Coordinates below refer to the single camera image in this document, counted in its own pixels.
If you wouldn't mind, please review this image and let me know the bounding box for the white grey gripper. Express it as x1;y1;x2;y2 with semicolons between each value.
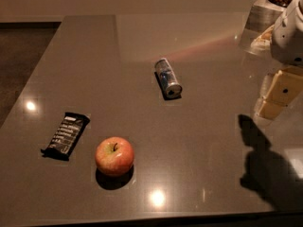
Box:
256;0;303;120

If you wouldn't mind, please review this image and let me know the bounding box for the silver blue redbull can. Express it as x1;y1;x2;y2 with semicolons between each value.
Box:
154;58;183;99

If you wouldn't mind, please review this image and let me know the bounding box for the silver metal box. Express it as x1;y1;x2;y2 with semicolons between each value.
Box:
240;0;284;56

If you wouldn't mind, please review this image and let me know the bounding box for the red yellow apple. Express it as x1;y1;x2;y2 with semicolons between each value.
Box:
95;137;134;177

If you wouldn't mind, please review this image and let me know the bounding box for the black snack bar wrapper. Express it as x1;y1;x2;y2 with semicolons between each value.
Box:
41;112;90;161

